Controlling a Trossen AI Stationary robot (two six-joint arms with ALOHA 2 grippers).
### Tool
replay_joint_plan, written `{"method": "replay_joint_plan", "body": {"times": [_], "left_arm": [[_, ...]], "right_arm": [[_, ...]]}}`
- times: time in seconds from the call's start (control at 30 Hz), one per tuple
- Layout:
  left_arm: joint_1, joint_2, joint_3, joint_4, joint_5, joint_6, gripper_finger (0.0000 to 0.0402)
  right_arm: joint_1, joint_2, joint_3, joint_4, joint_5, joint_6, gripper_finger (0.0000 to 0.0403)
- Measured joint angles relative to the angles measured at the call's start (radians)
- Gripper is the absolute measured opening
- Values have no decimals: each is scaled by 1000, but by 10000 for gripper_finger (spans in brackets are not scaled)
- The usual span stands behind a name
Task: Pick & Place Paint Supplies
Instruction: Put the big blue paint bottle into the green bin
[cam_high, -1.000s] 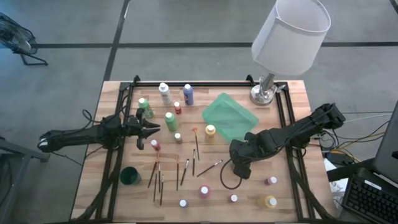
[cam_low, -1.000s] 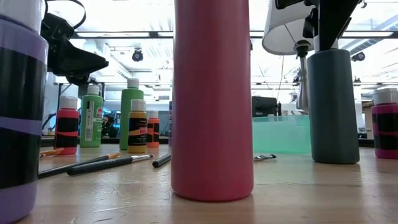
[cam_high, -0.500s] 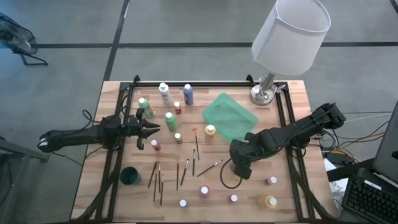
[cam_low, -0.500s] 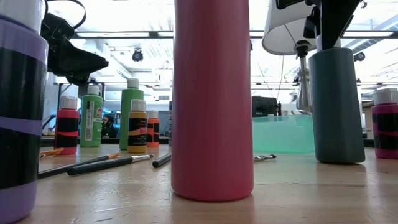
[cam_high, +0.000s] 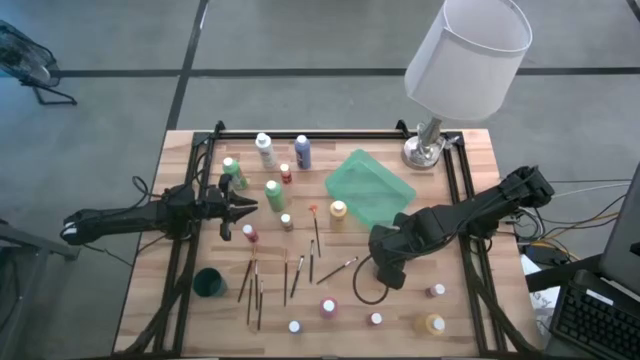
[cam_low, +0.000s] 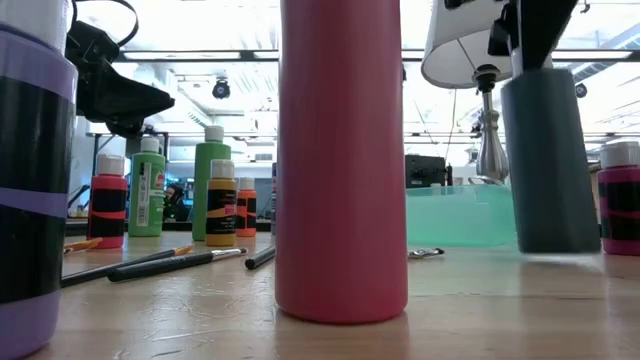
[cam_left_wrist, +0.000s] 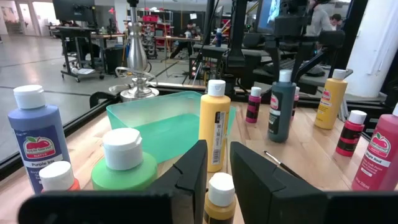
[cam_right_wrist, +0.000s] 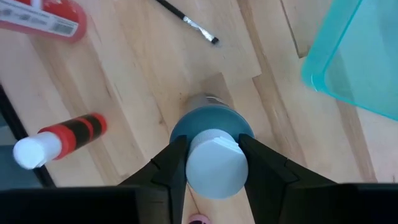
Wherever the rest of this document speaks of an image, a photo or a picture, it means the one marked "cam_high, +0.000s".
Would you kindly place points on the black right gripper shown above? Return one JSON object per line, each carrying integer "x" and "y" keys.
{"x": 391, "y": 272}

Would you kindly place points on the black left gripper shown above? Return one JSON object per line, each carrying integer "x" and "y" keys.
{"x": 215, "y": 205}

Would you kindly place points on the large green paint bottle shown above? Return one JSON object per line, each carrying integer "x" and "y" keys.
{"x": 275, "y": 197}

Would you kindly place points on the small ochre paint bottle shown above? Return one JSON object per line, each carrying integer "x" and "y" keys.
{"x": 286, "y": 222}

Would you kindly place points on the small pale pink paint bottle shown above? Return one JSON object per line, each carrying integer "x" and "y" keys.
{"x": 436, "y": 290}

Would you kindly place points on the small orange paint bottle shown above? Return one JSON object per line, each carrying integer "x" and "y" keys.
{"x": 285, "y": 175}

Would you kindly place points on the large white paint bottle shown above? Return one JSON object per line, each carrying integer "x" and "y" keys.
{"x": 265, "y": 150}

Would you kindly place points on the large yellow-orange paint bottle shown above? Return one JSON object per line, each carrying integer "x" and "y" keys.
{"x": 431, "y": 325}

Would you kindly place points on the large pink paint bottle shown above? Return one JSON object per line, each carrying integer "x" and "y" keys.
{"x": 328, "y": 308}

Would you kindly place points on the large purple paint bottle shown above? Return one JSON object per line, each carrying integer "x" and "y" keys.
{"x": 302, "y": 154}

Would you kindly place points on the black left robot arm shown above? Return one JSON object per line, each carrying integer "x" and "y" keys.
{"x": 125, "y": 217}

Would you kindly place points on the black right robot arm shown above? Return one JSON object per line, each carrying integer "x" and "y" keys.
{"x": 450, "y": 212}

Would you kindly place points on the light green labelled paint bottle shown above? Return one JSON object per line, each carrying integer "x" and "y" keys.
{"x": 240, "y": 179}

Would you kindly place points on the small red paint bottle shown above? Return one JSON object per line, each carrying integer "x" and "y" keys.
{"x": 250, "y": 233}

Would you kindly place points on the large bright yellow paint bottle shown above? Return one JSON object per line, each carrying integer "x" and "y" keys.
{"x": 338, "y": 214}

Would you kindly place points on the small purple paint bottle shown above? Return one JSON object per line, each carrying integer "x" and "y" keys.
{"x": 295, "y": 327}

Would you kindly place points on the orange bristle paintbrush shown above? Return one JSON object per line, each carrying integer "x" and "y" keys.
{"x": 313, "y": 208}

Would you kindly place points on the thin dark paintbrush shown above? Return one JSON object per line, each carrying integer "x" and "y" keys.
{"x": 249, "y": 300}
{"x": 256, "y": 285}
{"x": 260, "y": 305}

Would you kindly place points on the dark green cup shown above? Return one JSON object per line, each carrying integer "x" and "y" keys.
{"x": 209, "y": 283}

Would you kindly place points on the dark paintbrush with yellow end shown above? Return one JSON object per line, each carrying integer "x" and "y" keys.
{"x": 285, "y": 277}

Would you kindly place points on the green translucent plastic bin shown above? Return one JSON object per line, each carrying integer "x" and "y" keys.
{"x": 367, "y": 187}

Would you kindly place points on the white printed paper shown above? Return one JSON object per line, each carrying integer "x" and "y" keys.
{"x": 542, "y": 300}

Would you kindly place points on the dark box on floor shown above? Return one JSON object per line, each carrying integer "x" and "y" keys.
{"x": 547, "y": 255}

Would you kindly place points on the black desk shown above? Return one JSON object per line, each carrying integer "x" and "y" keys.
{"x": 565, "y": 274}

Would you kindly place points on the black keyboard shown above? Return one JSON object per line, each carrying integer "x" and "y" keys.
{"x": 595, "y": 320}

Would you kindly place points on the grey side table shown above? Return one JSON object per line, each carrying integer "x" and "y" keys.
{"x": 30, "y": 245}

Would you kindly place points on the white shade chrome table lamp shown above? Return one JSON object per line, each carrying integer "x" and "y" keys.
{"x": 465, "y": 60}

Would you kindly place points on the grey laptop screen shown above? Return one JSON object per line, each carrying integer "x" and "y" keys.
{"x": 625, "y": 240}

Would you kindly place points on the black floor fan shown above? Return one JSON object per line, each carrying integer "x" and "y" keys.
{"x": 22, "y": 57}

